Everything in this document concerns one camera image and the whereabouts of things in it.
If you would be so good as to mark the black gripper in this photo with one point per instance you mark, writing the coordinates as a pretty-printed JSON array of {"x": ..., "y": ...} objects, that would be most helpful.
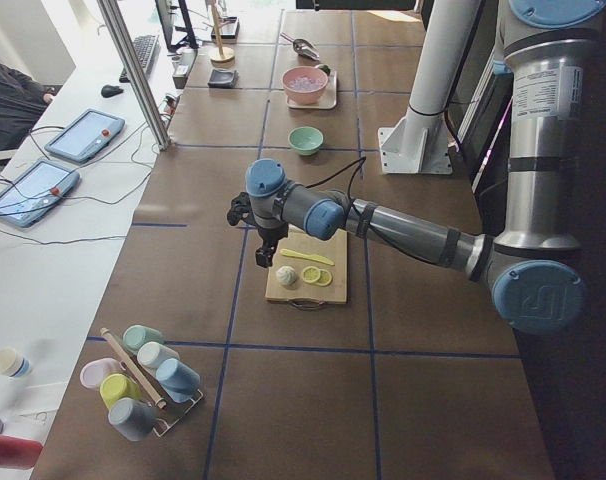
[{"x": 269, "y": 235}]

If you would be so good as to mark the steel ice scoop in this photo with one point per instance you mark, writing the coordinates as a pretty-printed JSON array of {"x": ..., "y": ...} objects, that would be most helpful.
[{"x": 302, "y": 47}]

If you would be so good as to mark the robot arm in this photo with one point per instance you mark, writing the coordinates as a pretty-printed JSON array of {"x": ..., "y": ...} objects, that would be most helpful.
[{"x": 543, "y": 45}]

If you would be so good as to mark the mint green bowl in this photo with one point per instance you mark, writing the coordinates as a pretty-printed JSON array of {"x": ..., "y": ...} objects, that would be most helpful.
[{"x": 306, "y": 140}]

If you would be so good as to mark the pink bowl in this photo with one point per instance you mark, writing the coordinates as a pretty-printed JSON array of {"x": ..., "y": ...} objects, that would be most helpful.
[{"x": 304, "y": 98}]

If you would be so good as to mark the clear ice cubes pile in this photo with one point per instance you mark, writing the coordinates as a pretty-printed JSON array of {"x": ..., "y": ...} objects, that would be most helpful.
[{"x": 305, "y": 84}]

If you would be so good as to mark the white steamed bun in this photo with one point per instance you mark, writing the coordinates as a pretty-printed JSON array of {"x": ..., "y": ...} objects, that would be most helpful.
[{"x": 286, "y": 275}]

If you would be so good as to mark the upper lemon slice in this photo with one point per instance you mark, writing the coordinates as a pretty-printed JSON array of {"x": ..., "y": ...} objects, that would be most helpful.
[{"x": 311, "y": 274}]

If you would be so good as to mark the yellow plastic knife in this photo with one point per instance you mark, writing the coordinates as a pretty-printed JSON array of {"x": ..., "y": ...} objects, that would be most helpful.
[{"x": 306, "y": 256}]

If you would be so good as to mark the bamboo cutting board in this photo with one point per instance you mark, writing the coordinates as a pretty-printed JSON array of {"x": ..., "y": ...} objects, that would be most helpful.
[{"x": 335, "y": 249}]

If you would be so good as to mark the white cup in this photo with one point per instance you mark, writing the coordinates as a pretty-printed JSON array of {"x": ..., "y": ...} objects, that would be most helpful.
[{"x": 152, "y": 354}]

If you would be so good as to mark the blue cup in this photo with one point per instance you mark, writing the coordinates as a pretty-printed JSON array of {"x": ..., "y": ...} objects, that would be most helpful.
[{"x": 179, "y": 380}]

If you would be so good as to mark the mint green cup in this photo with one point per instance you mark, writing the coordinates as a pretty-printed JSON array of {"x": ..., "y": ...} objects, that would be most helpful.
[{"x": 136, "y": 336}]

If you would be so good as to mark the cream plastic tray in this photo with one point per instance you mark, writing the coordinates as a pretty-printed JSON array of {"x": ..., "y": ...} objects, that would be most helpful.
[{"x": 327, "y": 101}]

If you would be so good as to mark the yellow cup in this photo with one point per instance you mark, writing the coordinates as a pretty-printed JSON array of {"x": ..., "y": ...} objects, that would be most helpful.
[{"x": 117, "y": 386}]

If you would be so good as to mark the green lime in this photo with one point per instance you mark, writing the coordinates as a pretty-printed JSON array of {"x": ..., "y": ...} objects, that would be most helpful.
[{"x": 325, "y": 68}]

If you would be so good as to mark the wooden mug tree stand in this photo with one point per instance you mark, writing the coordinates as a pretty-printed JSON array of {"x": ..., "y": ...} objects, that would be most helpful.
[{"x": 219, "y": 54}]

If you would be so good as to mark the pink cup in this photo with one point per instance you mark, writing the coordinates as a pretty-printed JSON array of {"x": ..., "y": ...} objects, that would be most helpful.
[{"x": 94, "y": 372}]

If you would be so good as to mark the grey cup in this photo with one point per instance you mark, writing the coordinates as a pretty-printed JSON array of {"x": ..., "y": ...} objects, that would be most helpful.
[{"x": 134, "y": 419}]

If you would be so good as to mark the far teach pendant tablet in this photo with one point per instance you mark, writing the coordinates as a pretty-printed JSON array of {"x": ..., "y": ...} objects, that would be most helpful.
[{"x": 86, "y": 136}]

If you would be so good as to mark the teach pendant tablet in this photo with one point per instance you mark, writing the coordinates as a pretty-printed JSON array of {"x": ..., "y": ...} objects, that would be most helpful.
[
  {"x": 28, "y": 198},
  {"x": 86, "y": 136}
]

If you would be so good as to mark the black computer mouse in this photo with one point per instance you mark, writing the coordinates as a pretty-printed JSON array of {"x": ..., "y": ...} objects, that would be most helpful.
[{"x": 109, "y": 91}]

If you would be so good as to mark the black glass tray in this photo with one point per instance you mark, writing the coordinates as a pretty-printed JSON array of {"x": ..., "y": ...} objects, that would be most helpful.
[{"x": 228, "y": 28}]

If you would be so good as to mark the black keyboard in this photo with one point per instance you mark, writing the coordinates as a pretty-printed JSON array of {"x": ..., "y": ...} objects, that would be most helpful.
[{"x": 146, "y": 48}]

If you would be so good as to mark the near teach pendant tablet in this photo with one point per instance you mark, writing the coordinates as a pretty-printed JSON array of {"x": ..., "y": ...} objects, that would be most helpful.
[{"x": 28, "y": 198}]

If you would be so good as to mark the paper cup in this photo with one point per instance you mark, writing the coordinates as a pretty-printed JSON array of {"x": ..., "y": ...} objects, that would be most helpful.
[{"x": 13, "y": 364}]

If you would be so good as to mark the red bottle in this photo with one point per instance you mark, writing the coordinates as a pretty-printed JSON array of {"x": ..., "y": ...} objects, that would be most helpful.
[{"x": 19, "y": 453}]

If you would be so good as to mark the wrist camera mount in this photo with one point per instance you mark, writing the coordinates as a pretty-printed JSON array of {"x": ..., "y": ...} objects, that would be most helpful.
[{"x": 241, "y": 210}]

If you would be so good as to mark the white wire cup rack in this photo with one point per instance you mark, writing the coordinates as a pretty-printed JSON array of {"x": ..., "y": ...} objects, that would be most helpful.
[{"x": 165, "y": 410}]

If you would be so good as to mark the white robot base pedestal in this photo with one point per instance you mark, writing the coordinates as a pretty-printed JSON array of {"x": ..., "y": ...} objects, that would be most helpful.
[{"x": 418, "y": 143}]

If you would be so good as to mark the aluminium frame post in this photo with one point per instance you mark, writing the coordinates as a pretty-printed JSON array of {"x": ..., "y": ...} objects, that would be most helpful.
[{"x": 121, "y": 38}]

